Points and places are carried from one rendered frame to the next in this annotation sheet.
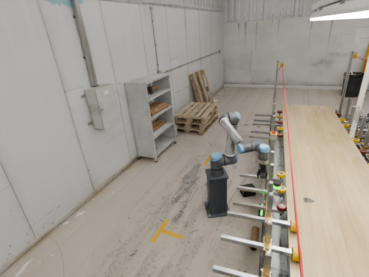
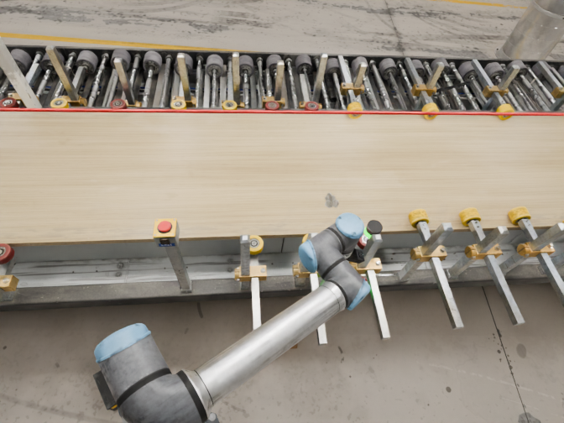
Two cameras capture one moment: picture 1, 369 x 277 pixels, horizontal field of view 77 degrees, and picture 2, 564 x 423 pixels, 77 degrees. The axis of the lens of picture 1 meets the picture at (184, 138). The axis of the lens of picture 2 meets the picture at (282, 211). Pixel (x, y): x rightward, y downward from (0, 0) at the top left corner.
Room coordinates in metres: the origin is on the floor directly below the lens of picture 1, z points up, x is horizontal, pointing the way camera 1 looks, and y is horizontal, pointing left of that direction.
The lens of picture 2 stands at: (2.30, -0.31, 2.23)
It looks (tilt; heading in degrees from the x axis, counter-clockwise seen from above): 56 degrees down; 236
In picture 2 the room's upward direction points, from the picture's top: 9 degrees clockwise
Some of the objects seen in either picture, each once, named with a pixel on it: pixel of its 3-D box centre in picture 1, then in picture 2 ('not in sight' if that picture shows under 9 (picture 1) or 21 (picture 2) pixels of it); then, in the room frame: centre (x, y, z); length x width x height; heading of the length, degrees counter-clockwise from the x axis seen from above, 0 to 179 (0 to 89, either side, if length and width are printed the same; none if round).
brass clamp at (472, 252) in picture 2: (267, 245); (482, 251); (1.11, -0.50, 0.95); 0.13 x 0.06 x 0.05; 158
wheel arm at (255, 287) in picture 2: (260, 177); (255, 295); (2.06, -0.78, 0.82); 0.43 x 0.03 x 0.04; 68
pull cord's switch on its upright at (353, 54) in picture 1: (346, 87); not in sight; (3.79, -2.77, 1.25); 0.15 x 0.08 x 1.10; 158
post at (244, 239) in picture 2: (270, 170); (245, 266); (2.06, -0.88, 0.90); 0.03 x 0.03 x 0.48; 68
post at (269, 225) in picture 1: (267, 247); (472, 256); (1.13, -0.51, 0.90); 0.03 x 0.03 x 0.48; 68
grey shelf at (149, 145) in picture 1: (153, 116); not in sight; (4.47, 0.59, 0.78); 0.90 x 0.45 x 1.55; 154
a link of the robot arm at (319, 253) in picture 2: (256, 145); (321, 252); (1.90, -0.66, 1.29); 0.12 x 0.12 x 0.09; 10
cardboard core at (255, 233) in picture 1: (254, 238); not in sight; (1.96, -0.73, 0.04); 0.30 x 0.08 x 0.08; 158
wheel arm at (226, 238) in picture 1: (257, 244); (492, 264); (1.12, -0.44, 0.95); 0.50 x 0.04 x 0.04; 68
